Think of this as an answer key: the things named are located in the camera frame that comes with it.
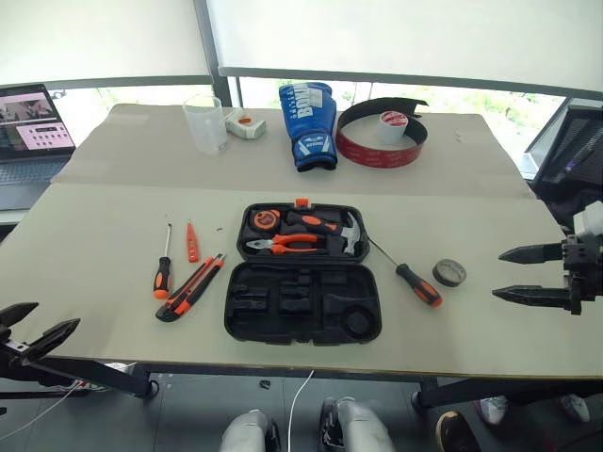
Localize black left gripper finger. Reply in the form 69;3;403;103
0;302;41;327
21;317;82;363

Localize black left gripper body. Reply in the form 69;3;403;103
0;323;37;374

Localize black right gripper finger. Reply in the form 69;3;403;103
497;241;566;266
491;284;573;312

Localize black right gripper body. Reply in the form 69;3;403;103
560;234;603;317

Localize black electrical tape roll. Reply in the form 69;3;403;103
432;258;468;288

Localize orange black handled screwdriver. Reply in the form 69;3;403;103
152;224;175;301
367;236;445;310

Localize orange black utility knife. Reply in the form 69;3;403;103
155;252;228;324

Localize orange voltage tester pen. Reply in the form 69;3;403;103
186;219;202;265

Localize black plastic tool case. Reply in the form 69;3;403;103
223;198;383;347

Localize black computer monitor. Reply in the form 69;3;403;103
522;97;603;190

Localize white sneaker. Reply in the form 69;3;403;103
559;394;592;424
474;395;511;426

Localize black orange shoe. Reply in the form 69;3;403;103
434;410;482;452

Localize open laptop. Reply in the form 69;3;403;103
0;84;77;212

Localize red black coiled belt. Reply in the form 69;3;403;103
334;96;432;171

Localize white tape roll red top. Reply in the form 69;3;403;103
376;110;410;146

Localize orange black tape measure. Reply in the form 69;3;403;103
250;208;283;234

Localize white roller blind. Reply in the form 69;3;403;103
0;0;212;86
205;0;603;101

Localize clear plastic measuring cup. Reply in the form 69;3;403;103
182;93;233;156

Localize blue boxing glove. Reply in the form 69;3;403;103
277;81;340;173

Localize white device with orange button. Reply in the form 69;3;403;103
224;106;268;141

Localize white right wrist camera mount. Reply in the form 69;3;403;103
573;201;603;239

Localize black table leg frame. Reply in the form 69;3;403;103
411;375;603;416
27;355;160;400

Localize white floor cable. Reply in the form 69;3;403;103
0;379;89;442
286;368;317;452

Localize claw hammer orange black handle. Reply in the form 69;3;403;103
285;211;370;257

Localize orange handled pliers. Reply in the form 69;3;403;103
244;233;327;257

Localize dark grey window post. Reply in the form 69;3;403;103
192;0;242;110

